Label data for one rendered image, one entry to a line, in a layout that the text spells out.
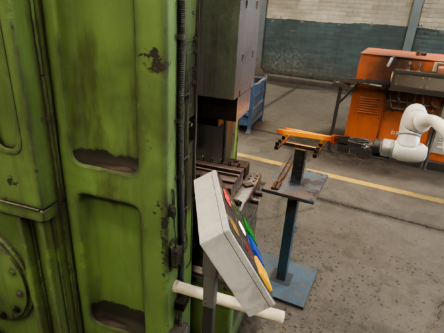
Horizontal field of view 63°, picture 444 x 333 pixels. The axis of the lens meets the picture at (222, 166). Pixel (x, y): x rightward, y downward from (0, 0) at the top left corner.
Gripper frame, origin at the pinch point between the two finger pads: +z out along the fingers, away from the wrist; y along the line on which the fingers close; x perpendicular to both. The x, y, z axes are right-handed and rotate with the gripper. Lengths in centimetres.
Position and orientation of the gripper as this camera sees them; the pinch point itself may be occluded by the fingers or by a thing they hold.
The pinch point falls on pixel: (340, 139)
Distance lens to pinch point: 206.5
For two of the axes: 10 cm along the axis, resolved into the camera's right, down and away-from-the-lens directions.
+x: 0.4, -9.2, -3.9
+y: 4.5, -3.4, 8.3
